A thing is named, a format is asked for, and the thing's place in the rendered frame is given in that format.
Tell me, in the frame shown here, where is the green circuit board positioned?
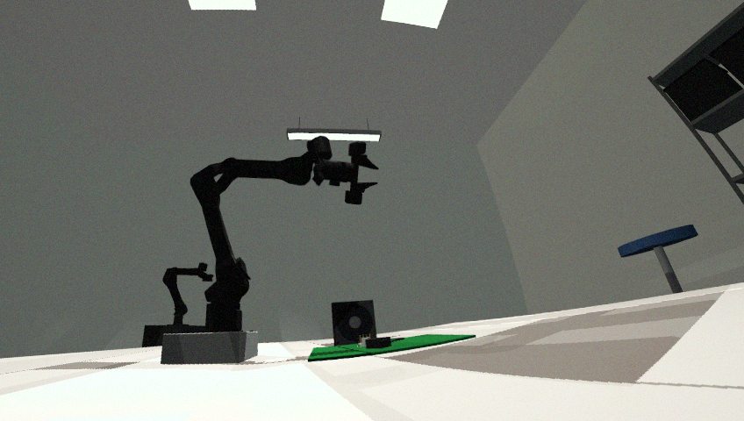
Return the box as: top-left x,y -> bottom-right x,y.
308,334 -> 476,362

